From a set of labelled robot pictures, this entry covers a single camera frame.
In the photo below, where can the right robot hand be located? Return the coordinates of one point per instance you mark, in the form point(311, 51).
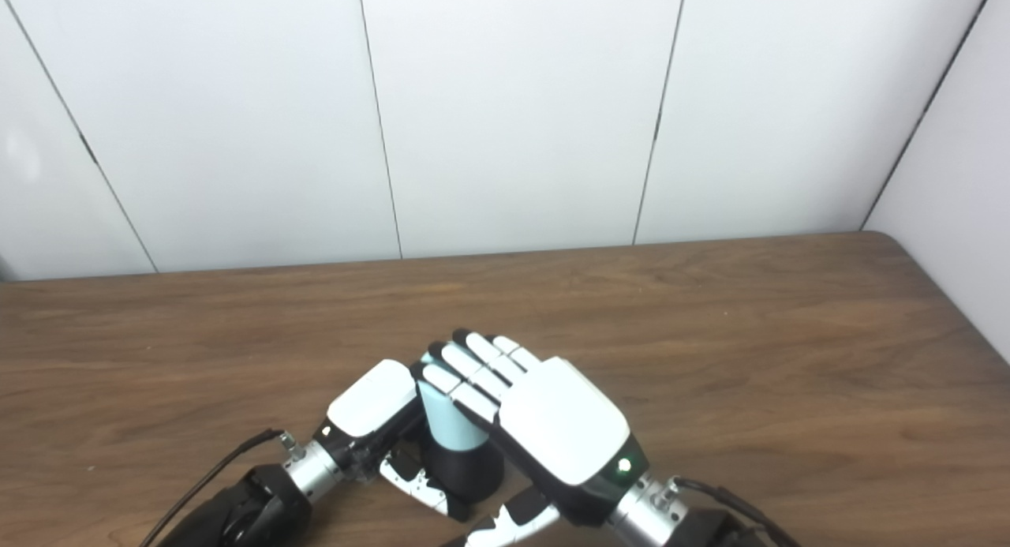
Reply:
point(560, 425)

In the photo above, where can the black nozzle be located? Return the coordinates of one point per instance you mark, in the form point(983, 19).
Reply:
point(473, 472)

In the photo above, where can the light blue cylinder cup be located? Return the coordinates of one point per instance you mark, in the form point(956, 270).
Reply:
point(450, 428)

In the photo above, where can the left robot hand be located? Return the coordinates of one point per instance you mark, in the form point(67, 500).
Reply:
point(371, 401)

